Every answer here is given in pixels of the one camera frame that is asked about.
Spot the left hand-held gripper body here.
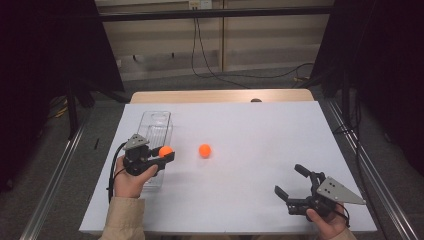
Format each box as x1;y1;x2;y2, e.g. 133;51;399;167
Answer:
122;133;161;177

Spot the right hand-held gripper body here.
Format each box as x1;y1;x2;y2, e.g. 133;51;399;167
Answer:
285;170;367;219

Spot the orange ping-pong ball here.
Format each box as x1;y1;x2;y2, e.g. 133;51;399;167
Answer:
198;143;213;159
158;145;174;159

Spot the clear plastic box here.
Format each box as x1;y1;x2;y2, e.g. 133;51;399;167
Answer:
137;110;174;193

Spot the person's left hand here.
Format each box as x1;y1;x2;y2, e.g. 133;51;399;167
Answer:
113;163;160;199

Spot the person's right hand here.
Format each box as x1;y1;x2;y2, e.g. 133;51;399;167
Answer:
305;203;351;240

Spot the black metal stand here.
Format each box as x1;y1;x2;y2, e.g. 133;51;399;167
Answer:
65;79;80;140

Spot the black curtain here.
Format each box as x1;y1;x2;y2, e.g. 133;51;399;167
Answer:
0;0;126;192
311;0;424;176

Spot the black horizontal bar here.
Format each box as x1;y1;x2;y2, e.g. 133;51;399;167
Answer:
98;5;334;23

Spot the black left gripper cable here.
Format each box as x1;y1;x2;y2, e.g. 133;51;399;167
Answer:
106;142;130;204

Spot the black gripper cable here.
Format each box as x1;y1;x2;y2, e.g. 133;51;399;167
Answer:
338;201;352;229
106;142;130;204

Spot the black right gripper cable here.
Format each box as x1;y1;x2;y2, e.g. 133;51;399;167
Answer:
338;201;352;229

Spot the black floor cable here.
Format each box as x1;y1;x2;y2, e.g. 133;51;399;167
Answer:
333;89;384;234

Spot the metal floor rail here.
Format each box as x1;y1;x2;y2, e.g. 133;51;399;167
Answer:
19;109;92;240
327;99;422;240

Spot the yellow floor cable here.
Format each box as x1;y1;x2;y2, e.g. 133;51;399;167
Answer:
48;98;69;120

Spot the black hanging cable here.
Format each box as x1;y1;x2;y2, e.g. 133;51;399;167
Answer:
190;18;252;90
196;18;315;80

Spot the white wall socket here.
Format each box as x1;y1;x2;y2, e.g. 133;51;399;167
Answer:
188;0;213;10

